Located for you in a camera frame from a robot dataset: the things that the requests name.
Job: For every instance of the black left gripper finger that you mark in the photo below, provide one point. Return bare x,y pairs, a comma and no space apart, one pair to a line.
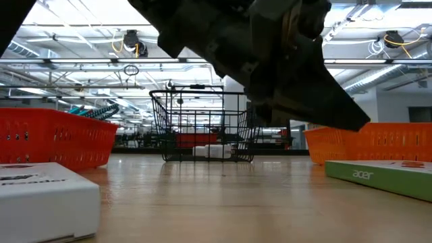
310,98

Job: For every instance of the small white box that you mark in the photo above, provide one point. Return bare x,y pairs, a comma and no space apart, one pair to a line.
216,151

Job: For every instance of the green white acer box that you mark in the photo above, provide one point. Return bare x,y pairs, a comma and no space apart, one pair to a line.
388,179

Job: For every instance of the orange plastic basket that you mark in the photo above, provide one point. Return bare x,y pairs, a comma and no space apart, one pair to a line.
398,141

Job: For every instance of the red background cabinet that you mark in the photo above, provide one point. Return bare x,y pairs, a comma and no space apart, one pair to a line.
199,140

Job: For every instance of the overhead light bar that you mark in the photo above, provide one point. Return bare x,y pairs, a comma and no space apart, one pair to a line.
84,61

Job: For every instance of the red plastic basket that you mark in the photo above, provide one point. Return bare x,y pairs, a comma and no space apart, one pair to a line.
50,138

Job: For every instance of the large white reader box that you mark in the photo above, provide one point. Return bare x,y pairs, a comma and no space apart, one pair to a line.
47,209

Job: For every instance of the silver ceiling duct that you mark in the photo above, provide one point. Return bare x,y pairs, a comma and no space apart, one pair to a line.
378,78

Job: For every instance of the dark wall screen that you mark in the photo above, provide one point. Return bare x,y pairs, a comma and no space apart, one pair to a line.
420,114

